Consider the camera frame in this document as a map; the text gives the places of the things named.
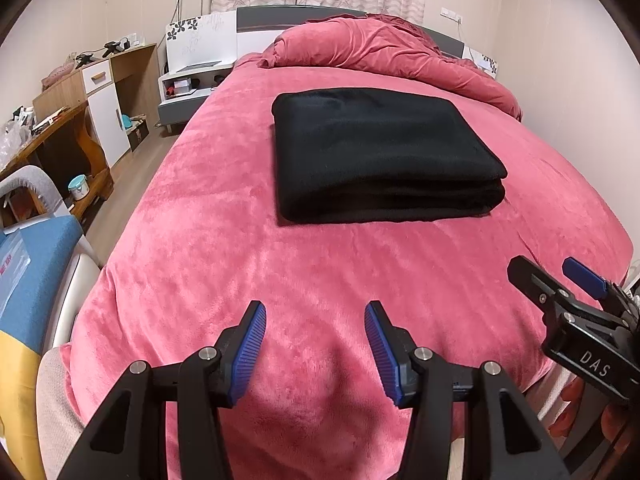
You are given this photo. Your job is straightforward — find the black pants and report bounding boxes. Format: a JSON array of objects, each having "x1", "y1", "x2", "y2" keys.
[{"x1": 271, "y1": 88, "x2": 508, "y2": 224}]

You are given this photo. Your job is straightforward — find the right hand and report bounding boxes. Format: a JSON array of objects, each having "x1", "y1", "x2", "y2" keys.
[{"x1": 546, "y1": 377, "x2": 640, "y2": 441}]

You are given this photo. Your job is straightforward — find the pink bed sheet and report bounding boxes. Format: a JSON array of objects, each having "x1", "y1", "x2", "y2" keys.
[{"x1": 63, "y1": 55, "x2": 634, "y2": 479}]

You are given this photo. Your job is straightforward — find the blue cushioned chair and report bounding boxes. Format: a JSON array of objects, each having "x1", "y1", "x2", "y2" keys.
[{"x1": 1, "y1": 166, "x2": 100, "y2": 479}]

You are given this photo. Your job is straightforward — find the teal small jar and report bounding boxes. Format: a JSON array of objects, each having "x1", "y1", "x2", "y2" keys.
[{"x1": 67, "y1": 174, "x2": 90, "y2": 202}]

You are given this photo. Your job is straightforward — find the white right nightstand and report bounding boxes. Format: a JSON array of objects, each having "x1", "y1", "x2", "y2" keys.
[{"x1": 462, "y1": 44, "x2": 499, "y2": 79}]

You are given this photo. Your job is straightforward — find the white nightstand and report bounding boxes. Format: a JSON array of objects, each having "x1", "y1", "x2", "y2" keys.
[
  {"x1": 462, "y1": 44, "x2": 499, "y2": 79},
  {"x1": 157, "y1": 10, "x2": 238, "y2": 129}
]

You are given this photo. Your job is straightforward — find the wooden desk with drawers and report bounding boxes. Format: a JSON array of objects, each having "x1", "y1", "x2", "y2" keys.
[{"x1": 1, "y1": 44, "x2": 162, "y2": 219}]

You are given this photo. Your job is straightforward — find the white left nightstand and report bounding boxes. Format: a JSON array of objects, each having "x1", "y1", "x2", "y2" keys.
[{"x1": 157, "y1": 10, "x2": 238, "y2": 129}]

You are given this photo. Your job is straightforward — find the red duvet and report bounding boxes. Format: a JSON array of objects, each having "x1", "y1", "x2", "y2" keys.
[{"x1": 258, "y1": 14, "x2": 523, "y2": 120}]

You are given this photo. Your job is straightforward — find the grey bed headboard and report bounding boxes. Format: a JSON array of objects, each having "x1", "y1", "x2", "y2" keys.
[{"x1": 235, "y1": 4, "x2": 467, "y2": 60}]

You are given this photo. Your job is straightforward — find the wall socket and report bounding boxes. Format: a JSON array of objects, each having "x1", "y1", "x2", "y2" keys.
[{"x1": 440, "y1": 8, "x2": 462, "y2": 24}]

